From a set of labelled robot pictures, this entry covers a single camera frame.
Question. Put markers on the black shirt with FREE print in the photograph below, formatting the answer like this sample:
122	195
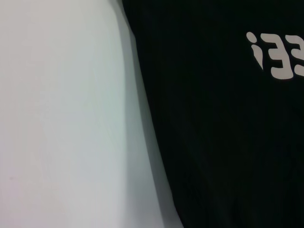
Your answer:
213	130

